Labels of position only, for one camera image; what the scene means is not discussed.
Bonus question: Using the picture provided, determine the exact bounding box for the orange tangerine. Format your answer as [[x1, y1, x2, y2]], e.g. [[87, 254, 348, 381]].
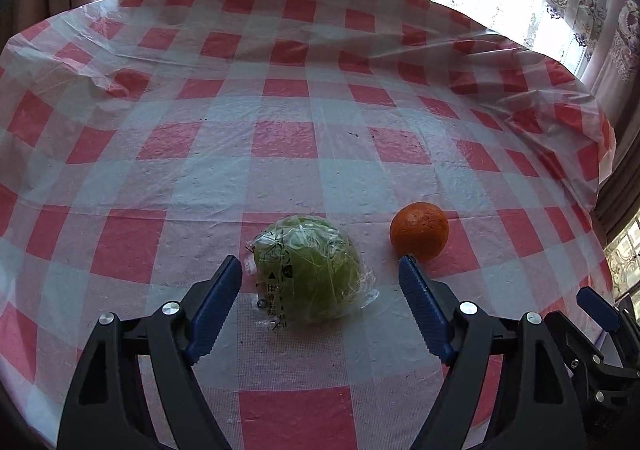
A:
[[390, 202, 449, 261]]

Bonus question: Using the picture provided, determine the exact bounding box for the green fruit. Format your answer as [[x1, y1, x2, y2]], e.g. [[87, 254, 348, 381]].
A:
[[245, 215, 378, 329]]

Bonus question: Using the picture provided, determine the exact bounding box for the red white checkered tablecloth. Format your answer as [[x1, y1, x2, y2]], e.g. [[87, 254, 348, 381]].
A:
[[1, 0, 614, 449]]

